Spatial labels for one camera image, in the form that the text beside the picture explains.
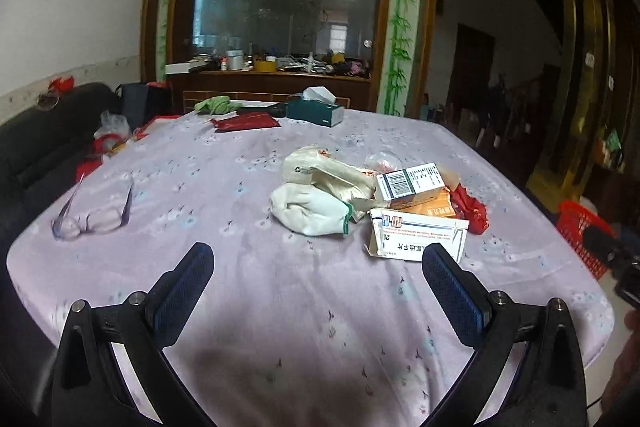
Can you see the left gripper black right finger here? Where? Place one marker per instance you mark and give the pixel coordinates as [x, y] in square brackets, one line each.
[548, 387]

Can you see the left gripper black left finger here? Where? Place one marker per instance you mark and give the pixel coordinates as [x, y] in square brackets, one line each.
[87, 386]

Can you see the red wrapper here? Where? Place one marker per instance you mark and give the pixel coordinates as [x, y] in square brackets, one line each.
[470, 209]

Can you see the orange medicine box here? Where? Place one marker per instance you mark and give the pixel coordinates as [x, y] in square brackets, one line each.
[439, 207]

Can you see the blue white medicine box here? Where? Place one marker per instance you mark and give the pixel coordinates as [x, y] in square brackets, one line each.
[408, 187]

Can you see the clear plastic bag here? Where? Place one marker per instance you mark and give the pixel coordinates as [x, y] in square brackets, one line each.
[383, 162]

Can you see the white plastic shopping bag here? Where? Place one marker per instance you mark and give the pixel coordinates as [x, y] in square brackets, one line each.
[316, 166]

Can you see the red plastic mesh basket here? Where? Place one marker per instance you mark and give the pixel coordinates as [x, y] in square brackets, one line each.
[573, 219]

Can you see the purple framed eyeglasses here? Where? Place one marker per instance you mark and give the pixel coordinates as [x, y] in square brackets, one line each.
[104, 220]

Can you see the black leather sofa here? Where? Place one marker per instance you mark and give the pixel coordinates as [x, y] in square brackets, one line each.
[40, 152]

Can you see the plastic bag on sofa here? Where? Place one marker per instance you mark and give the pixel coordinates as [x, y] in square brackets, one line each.
[112, 135]

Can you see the red flat pouch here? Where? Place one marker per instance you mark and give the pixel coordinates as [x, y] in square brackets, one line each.
[248, 121]

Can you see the green cloth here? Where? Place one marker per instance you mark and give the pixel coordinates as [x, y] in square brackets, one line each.
[218, 105]

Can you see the dark green tissue box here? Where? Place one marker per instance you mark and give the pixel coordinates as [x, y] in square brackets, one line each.
[316, 105]

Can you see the wooden counter with clutter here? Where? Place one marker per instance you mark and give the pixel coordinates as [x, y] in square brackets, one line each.
[354, 85]

